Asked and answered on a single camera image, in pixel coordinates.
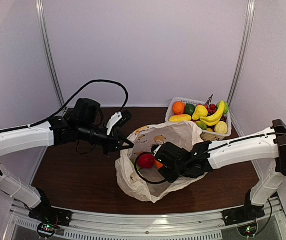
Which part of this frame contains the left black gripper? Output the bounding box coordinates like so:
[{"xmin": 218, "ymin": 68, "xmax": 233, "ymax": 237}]
[{"xmin": 78, "ymin": 121, "xmax": 134, "ymax": 155}]

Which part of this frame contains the orange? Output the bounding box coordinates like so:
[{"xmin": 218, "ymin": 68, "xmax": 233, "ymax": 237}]
[
  {"xmin": 154, "ymin": 160, "xmax": 163, "ymax": 169},
  {"xmin": 172, "ymin": 101, "xmax": 185, "ymax": 115}
]

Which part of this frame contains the beige plastic bag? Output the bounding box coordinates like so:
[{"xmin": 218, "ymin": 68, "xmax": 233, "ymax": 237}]
[{"xmin": 115, "ymin": 120, "xmax": 207, "ymax": 204}]

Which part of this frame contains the yellow banana bunch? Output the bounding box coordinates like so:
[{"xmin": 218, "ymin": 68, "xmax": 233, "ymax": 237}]
[{"xmin": 200, "ymin": 100, "xmax": 226, "ymax": 127}]

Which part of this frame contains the green apple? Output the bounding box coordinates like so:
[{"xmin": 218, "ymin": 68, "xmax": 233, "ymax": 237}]
[{"xmin": 216, "ymin": 102, "xmax": 229, "ymax": 115}]

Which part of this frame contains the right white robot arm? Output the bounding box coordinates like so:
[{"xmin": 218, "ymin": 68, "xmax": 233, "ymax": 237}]
[{"xmin": 151, "ymin": 119, "xmax": 286, "ymax": 221}]

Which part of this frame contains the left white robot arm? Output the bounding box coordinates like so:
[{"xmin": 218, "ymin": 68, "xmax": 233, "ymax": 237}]
[{"xmin": 0, "ymin": 98, "xmax": 134, "ymax": 222}]

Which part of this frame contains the red apple in bag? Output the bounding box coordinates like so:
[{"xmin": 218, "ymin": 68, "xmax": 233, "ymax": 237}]
[{"xmin": 137, "ymin": 153, "xmax": 155, "ymax": 169}]

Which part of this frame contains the white plastic basket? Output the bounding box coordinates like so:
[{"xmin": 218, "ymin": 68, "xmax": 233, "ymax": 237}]
[{"xmin": 164, "ymin": 97, "xmax": 232, "ymax": 142}]

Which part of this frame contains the green yellow mango in basket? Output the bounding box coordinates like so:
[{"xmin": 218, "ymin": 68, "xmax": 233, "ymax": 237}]
[{"xmin": 195, "ymin": 121, "xmax": 207, "ymax": 131}]

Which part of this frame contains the orange in basket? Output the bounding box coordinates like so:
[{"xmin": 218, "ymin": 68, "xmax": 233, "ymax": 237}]
[{"xmin": 172, "ymin": 101, "xmax": 185, "ymax": 115}]

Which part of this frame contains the green lime in basket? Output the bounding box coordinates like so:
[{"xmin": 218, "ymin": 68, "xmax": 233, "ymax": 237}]
[{"xmin": 184, "ymin": 103, "xmax": 195, "ymax": 116}]

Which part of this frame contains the yellow lemon in basket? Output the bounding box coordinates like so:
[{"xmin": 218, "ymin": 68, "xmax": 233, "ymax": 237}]
[{"xmin": 214, "ymin": 121, "xmax": 228, "ymax": 135}]

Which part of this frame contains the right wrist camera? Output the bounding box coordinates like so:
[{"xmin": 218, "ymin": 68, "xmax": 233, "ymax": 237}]
[{"xmin": 151, "ymin": 144, "xmax": 161, "ymax": 156}]

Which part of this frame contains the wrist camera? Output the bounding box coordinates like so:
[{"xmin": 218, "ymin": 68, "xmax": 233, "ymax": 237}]
[
  {"xmin": 106, "ymin": 110, "xmax": 132, "ymax": 136},
  {"xmin": 151, "ymin": 144, "xmax": 161, "ymax": 156}
]

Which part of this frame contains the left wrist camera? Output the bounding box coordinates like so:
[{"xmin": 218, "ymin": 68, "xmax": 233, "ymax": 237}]
[{"xmin": 106, "ymin": 110, "xmax": 132, "ymax": 136}]

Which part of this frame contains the left black cable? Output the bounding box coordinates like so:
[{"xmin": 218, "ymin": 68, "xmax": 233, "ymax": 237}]
[{"xmin": 0, "ymin": 79, "xmax": 129, "ymax": 141}]

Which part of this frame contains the black cable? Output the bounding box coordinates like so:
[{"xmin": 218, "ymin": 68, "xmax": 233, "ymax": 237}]
[
  {"xmin": 134, "ymin": 132, "xmax": 286, "ymax": 185},
  {"xmin": 0, "ymin": 79, "xmax": 129, "ymax": 141}
]

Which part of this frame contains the aluminium front rail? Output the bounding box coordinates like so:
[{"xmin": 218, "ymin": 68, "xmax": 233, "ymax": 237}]
[{"xmin": 2, "ymin": 197, "xmax": 286, "ymax": 240}]

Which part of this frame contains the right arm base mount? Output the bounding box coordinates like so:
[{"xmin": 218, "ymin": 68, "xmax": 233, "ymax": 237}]
[{"xmin": 221, "ymin": 206, "xmax": 265, "ymax": 238}]

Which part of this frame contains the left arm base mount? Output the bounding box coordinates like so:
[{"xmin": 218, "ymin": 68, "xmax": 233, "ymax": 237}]
[{"xmin": 24, "ymin": 202, "xmax": 72, "ymax": 239}]

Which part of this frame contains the right black cable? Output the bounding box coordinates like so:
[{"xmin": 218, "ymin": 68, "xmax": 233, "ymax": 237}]
[{"xmin": 134, "ymin": 132, "xmax": 286, "ymax": 185}]

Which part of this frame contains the left aluminium corner post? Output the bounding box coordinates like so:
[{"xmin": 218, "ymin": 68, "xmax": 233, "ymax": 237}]
[{"xmin": 35, "ymin": 0, "xmax": 65, "ymax": 107}]

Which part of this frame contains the aluminium corner post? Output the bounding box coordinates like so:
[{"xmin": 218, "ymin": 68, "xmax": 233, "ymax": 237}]
[
  {"xmin": 227, "ymin": 0, "xmax": 255, "ymax": 106},
  {"xmin": 35, "ymin": 0, "xmax": 65, "ymax": 107}
]

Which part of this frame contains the right aluminium corner post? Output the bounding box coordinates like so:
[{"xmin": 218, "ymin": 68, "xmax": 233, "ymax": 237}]
[{"xmin": 227, "ymin": 0, "xmax": 255, "ymax": 106}]

